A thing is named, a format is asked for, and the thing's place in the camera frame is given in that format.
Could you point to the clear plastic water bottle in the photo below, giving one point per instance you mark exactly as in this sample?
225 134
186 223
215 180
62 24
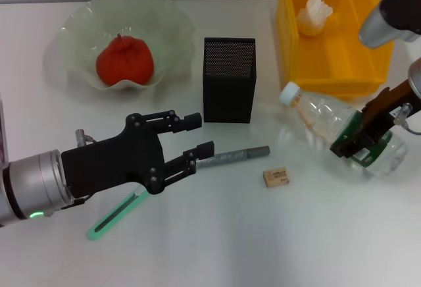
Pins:
319 112

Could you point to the left gripper metal connector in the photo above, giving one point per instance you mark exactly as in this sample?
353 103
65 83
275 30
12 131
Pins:
80 136

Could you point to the white paper ball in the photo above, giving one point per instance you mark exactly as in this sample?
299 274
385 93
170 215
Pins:
310 17

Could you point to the yellow plastic bin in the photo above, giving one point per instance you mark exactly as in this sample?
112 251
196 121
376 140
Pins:
335 66

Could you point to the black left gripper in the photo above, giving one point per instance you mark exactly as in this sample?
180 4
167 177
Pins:
118 162

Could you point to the black mesh pen holder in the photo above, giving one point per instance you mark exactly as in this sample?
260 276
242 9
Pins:
227 96

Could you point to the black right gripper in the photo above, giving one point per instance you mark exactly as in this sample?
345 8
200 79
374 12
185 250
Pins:
391 109

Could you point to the red apple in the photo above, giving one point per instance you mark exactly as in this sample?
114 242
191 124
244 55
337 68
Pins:
125 63

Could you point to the green glass fruit plate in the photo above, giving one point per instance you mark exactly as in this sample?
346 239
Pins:
158 20

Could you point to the grey pen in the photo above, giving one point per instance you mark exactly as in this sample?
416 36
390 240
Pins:
237 154

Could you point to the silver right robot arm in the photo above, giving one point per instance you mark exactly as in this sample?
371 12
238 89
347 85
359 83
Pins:
378 30

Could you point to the tan eraser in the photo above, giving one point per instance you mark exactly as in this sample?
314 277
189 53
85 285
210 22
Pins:
276 177

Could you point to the green utility knife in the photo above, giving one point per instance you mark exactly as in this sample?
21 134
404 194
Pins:
105 224

